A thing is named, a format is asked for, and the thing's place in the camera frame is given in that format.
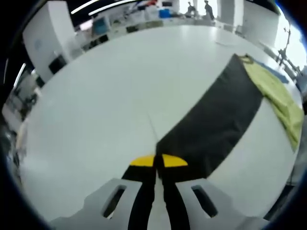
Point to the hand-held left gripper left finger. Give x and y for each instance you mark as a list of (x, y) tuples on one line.
[(141, 191)]

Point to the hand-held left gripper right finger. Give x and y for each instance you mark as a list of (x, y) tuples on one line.
[(175, 203)]

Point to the yellow blue grey garment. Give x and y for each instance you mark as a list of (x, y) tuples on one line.
[(227, 107)]

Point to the black cabinet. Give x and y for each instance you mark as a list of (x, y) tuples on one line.
[(57, 64)]

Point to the white cabinet row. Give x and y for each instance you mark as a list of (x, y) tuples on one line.
[(144, 26)]

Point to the teal front appliance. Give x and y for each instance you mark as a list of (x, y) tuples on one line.
[(100, 24)]

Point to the blue storage bin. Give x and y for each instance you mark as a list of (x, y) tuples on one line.
[(165, 13)]

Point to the metal stand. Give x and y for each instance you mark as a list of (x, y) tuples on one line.
[(286, 55)]

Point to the white square pillar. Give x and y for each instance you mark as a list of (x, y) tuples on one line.
[(48, 31)]

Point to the ceiling light strip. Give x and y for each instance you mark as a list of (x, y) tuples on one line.
[(84, 6), (112, 7)]

